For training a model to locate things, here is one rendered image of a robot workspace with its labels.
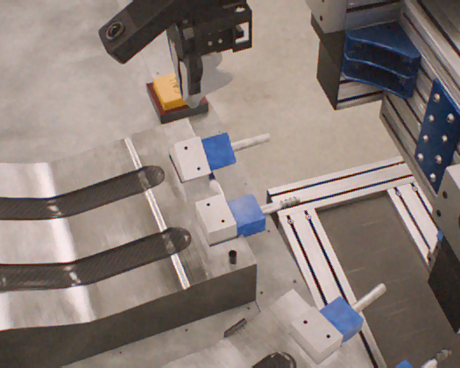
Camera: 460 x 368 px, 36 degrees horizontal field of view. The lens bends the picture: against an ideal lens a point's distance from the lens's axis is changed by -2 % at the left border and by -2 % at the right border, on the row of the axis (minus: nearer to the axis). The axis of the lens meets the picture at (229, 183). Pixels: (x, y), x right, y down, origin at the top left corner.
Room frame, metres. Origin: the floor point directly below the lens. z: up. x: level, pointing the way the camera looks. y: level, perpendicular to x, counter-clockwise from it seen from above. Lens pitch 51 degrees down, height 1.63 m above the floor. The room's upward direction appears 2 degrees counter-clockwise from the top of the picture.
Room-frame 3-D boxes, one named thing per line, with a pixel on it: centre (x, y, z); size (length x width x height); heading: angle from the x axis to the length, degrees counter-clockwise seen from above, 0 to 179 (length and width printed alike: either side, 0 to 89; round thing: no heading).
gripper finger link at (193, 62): (0.61, 0.04, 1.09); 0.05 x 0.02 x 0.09; 19
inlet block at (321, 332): (0.41, -0.13, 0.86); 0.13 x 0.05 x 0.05; 127
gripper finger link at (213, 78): (0.63, 0.02, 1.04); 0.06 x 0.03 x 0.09; 109
